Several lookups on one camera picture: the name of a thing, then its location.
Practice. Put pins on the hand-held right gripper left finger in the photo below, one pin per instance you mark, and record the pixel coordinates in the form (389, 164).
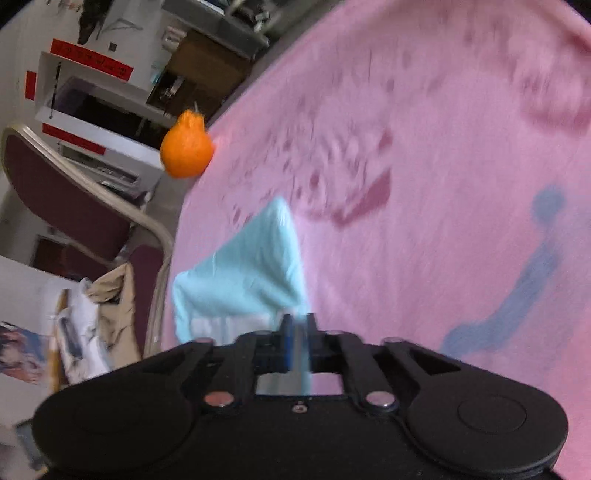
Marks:
(286, 350)

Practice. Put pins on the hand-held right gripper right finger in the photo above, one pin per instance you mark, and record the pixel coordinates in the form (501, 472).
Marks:
(319, 350)

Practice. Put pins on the light blue garment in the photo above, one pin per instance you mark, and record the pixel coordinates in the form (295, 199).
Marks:
(258, 267)

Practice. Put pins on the beige cloth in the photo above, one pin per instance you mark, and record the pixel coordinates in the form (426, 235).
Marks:
(117, 304)

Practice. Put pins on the white plastic bag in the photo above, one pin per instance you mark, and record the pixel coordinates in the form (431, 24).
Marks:
(85, 332)

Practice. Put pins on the single orange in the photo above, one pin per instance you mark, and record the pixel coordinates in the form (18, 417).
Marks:
(187, 147)

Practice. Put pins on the pink blanket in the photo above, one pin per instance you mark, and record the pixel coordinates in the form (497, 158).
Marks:
(415, 138)

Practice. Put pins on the printed picture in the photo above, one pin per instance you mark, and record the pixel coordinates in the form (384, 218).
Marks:
(18, 353)

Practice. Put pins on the maroon padded chair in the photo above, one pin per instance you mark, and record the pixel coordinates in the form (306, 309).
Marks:
(60, 198)

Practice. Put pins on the brown wooden cabinet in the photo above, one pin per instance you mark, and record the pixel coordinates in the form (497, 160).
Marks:
(207, 64)

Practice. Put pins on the white cabinet with red labels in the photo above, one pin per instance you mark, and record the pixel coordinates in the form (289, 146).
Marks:
(124, 92)

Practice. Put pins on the dark hanging cloth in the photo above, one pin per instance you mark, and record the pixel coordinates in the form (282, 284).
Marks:
(92, 18)

